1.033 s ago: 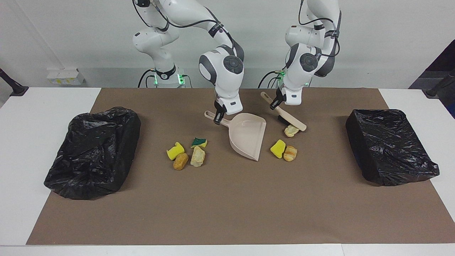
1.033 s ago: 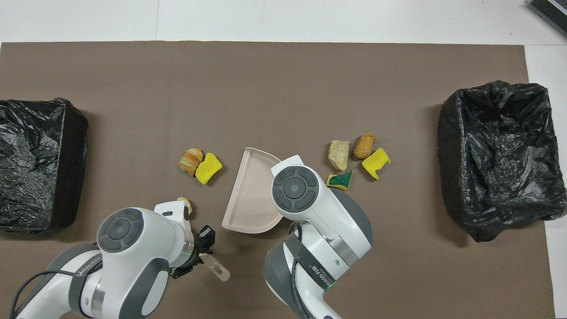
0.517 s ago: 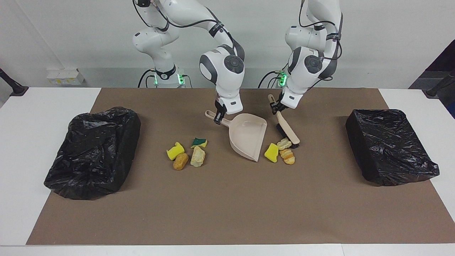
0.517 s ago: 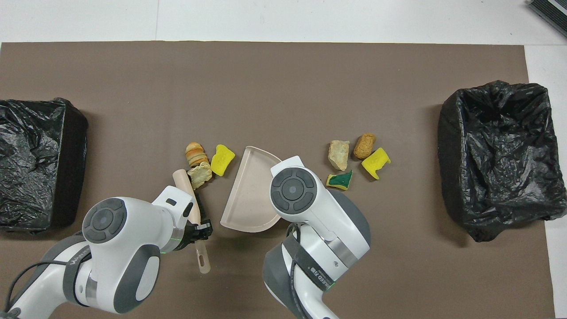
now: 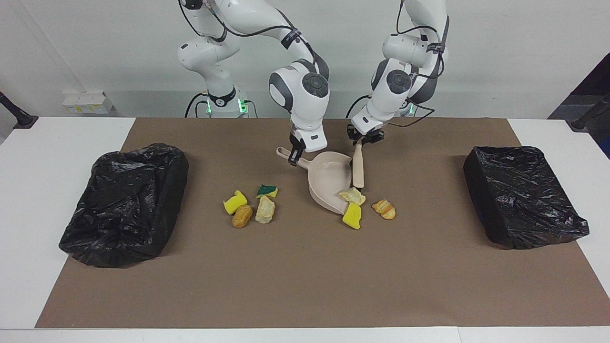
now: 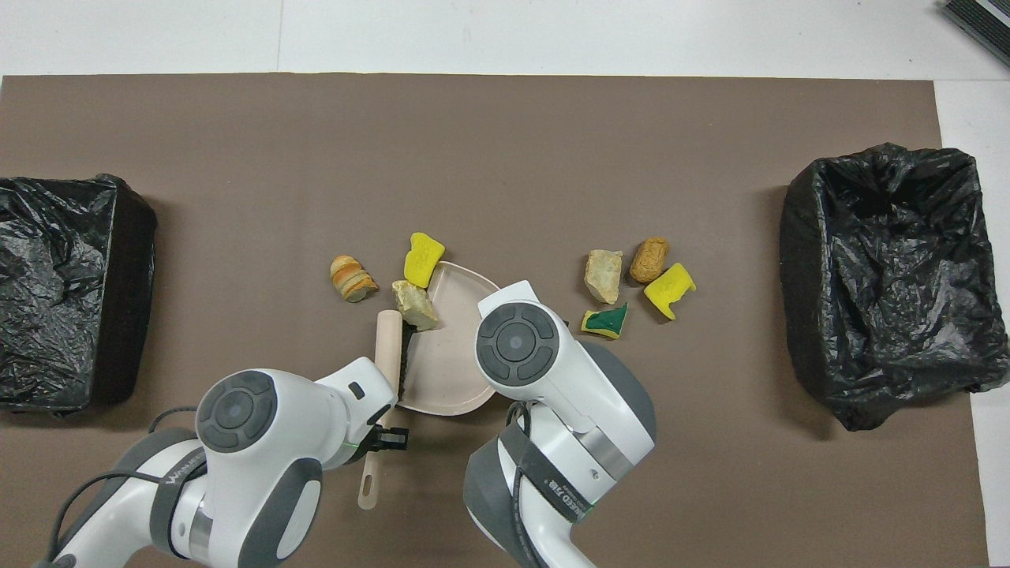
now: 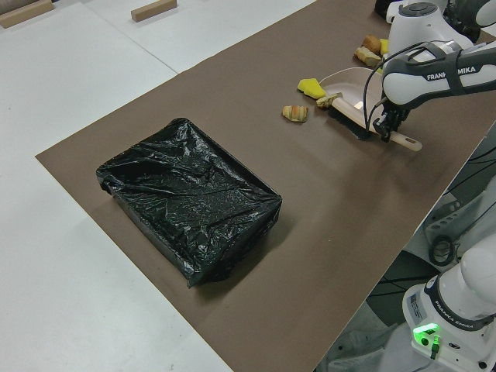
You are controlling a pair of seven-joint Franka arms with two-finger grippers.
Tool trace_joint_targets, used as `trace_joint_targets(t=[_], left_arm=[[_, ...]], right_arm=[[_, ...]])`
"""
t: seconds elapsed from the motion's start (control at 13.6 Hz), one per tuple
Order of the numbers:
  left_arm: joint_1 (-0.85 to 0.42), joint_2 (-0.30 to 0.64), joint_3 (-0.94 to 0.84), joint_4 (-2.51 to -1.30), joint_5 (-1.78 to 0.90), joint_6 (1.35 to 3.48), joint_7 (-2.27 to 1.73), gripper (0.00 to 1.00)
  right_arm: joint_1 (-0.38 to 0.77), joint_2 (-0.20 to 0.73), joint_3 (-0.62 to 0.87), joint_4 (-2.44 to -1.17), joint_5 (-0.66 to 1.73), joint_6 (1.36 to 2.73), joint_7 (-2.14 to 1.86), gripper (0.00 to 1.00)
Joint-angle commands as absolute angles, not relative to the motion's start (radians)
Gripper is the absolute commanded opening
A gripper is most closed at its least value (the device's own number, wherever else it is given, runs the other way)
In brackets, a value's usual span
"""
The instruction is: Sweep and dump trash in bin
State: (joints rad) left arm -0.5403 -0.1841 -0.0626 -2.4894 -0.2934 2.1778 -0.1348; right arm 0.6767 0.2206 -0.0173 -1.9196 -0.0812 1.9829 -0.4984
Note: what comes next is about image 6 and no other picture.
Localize green and yellow sponge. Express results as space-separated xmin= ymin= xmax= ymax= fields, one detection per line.
xmin=582 ymin=302 xmax=630 ymax=340

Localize pale bread chunk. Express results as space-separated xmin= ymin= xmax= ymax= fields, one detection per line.
xmin=392 ymin=280 xmax=440 ymax=332

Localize striped croissant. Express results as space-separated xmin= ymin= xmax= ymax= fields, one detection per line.
xmin=330 ymin=255 xmax=380 ymax=303

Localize brown bread roll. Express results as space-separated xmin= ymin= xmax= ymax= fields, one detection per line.
xmin=630 ymin=237 xmax=670 ymax=285

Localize beige hand brush black bristles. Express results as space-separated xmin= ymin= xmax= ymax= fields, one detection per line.
xmin=357 ymin=309 xmax=419 ymax=510

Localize beige bread chunk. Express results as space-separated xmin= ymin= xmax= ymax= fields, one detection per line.
xmin=585 ymin=249 xmax=624 ymax=305

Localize loose black bag lined bin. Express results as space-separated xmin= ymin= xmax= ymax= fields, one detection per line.
xmin=780 ymin=143 xmax=1010 ymax=432

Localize dark ribbed grate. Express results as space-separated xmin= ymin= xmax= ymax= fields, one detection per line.
xmin=941 ymin=0 xmax=1010 ymax=65

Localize beige plastic dustpan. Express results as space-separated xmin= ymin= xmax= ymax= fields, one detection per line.
xmin=395 ymin=261 xmax=506 ymax=417

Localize brown table mat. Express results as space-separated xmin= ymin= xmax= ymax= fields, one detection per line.
xmin=0 ymin=73 xmax=991 ymax=568

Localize boxy black bag lined bin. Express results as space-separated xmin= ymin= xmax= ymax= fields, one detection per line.
xmin=0 ymin=174 xmax=157 ymax=415

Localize curved yellow sponge piece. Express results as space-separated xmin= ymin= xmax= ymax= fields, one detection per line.
xmin=643 ymin=263 xmax=698 ymax=320

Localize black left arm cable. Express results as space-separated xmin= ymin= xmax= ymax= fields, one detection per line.
xmin=47 ymin=406 xmax=200 ymax=568

